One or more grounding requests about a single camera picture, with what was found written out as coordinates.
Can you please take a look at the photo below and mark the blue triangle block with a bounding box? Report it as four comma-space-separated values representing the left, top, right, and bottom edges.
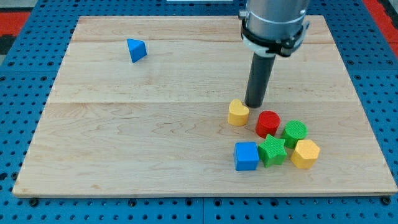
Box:
127, 39, 147, 63

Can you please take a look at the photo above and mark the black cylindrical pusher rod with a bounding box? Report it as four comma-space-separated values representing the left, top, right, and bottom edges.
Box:
244, 53, 275, 108

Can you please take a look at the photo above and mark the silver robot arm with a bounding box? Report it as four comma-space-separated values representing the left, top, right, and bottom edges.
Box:
238, 0, 310, 57

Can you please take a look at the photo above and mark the yellow heart block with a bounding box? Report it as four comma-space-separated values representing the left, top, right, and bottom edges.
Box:
228, 99, 249, 126

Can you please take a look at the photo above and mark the wooden board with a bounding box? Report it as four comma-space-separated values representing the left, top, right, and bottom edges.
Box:
13, 16, 397, 198

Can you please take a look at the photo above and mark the blue cube block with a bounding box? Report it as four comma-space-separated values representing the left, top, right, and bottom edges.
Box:
233, 142, 259, 171

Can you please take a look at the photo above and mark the yellow hexagon block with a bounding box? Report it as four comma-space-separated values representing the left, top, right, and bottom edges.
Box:
290, 139, 320, 169

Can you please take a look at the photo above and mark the red cylinder block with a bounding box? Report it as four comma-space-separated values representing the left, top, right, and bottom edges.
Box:
255, 111, 280, 138

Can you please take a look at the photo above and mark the green star block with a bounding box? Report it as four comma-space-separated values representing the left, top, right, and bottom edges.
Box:
257, 134, 287, 168

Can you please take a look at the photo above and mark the green cylinder block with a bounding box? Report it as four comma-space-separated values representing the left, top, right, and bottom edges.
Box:
281, 120, 308, 149

